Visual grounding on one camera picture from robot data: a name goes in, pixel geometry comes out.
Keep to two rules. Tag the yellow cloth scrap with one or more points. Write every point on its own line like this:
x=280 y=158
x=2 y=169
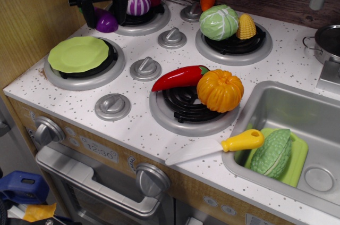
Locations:
x=35 y=213

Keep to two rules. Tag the back right stove burner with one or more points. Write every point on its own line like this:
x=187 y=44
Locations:
x=233 y=51

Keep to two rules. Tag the stove burner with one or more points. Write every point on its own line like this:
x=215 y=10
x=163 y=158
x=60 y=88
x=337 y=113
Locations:
x=157 y=18
x=109 y=70
x=179 y=110
x=233 y=51

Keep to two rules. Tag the front right stove burner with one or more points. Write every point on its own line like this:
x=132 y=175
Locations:
x=179 y=110

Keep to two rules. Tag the silver stovetop knob upper middle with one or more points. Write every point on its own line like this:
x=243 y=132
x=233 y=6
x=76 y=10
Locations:
x=172 y=39

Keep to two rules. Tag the silver stovetop knob far back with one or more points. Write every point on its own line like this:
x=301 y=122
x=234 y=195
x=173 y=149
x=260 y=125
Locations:
x=191 y=13

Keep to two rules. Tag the purple white toy onion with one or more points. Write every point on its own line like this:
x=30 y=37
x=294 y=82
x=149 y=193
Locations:
x=138 y=7

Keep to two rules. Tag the silver oven door handle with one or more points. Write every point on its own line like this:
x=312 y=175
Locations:
x=82 y=176

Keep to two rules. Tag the silver toy pot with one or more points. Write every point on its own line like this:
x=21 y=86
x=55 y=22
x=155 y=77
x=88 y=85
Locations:
x=326 y=44

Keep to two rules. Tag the purple toy eggplant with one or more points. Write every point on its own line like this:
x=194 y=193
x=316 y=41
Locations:
x=105 y=21

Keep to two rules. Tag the silver stovetop knob front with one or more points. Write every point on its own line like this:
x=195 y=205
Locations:
x=112 y=107

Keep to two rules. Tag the silver stovetop knob lower middle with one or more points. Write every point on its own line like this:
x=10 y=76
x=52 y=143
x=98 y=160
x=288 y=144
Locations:
x=146 y=69

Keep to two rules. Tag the light green toy plate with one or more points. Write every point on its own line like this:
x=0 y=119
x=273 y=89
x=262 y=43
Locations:
x=78 y=54

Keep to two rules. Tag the orange toy pumpkin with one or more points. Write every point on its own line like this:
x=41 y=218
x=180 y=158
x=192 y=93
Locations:
x=220 y=91

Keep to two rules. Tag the right oven dial knob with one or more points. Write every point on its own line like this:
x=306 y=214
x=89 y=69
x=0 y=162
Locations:
x=151 y=180

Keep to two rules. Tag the green toy bitter gourd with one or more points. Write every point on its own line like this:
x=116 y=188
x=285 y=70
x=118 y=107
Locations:
x=272 y=157

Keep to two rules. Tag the blue clamp device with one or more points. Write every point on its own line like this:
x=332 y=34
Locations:
x=24 y=188

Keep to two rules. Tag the silver toy sink basin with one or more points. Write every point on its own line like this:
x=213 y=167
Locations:
x=312 y=118

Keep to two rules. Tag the yellow toy corn cob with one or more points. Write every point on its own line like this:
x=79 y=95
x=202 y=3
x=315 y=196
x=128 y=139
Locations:
x=247 y=27

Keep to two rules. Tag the oven clock display panel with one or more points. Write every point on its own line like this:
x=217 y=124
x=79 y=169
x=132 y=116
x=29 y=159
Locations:
x=100 y=149

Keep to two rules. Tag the left oven dial knob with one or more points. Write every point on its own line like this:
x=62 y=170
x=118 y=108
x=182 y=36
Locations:
x=47 y=131

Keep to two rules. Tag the red toy chili pepper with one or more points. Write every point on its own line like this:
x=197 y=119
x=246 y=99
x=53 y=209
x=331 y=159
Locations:
x=188 y=76

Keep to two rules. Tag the silver stovetop knob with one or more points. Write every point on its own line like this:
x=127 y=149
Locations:
x=191 y=13
x=112 y=107
x=146 y=69
x=172 y=39

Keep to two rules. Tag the green toy cabbage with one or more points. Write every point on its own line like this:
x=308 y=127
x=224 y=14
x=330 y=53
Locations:
x=219 y=22

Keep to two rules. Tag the oven dial knob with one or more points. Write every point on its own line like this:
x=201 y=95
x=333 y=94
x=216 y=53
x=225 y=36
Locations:
x=151 y=180
x=47 y=131

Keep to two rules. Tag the yellow handled toy knife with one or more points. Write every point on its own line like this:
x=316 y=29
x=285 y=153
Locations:
x=249 y=139

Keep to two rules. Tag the back left stove burner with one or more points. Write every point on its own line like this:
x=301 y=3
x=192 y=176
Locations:
x=157 y=18

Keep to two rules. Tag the front left stove burner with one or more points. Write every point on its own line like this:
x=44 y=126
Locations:
x=109 y=70

